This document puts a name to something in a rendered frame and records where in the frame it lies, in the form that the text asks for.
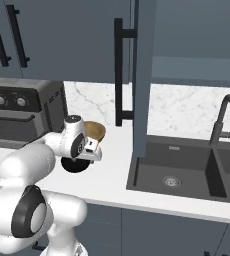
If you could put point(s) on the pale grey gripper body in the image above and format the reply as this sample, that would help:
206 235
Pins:
93 156

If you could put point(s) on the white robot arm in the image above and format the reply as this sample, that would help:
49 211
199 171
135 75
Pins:
23 166

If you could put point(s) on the black bowl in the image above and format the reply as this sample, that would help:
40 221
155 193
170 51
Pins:
74 166

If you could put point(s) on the brown wooden bowl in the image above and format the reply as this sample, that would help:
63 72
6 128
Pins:
95 130

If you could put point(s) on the open grey-blue cabinet door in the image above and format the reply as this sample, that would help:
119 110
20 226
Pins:
143 83

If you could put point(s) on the dark grey toaster oven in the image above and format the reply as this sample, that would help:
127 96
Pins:
27 100

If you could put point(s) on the dark grey double sink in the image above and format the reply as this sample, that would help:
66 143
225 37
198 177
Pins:
180 166

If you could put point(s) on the black sink faucet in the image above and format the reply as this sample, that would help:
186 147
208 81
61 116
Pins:
220 123

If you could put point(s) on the open wall cabinet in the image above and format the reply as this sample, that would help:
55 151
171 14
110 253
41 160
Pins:
200 40

